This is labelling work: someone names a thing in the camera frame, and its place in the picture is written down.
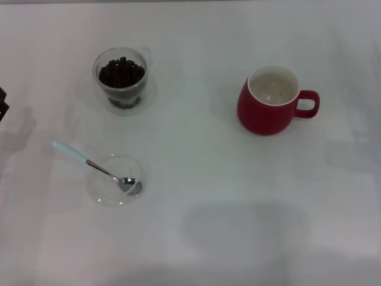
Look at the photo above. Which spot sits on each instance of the red ceramic mug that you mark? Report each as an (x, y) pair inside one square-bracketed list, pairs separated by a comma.
[(262, 117)]

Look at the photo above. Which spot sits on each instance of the clear glass dish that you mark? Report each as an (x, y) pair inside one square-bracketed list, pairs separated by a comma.
[(102, 193)]

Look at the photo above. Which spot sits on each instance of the coffee beans pile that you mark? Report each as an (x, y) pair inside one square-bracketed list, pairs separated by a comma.
[(120, 74)]

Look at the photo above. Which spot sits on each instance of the clear glass saucer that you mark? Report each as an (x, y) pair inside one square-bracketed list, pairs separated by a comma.
[(150, 93)]

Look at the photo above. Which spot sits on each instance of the clear glass cup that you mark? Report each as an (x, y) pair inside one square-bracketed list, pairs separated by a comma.
[(101, 93)]

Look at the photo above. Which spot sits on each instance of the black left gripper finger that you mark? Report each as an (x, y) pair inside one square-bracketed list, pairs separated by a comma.
[(2, 93), (3, 109)]

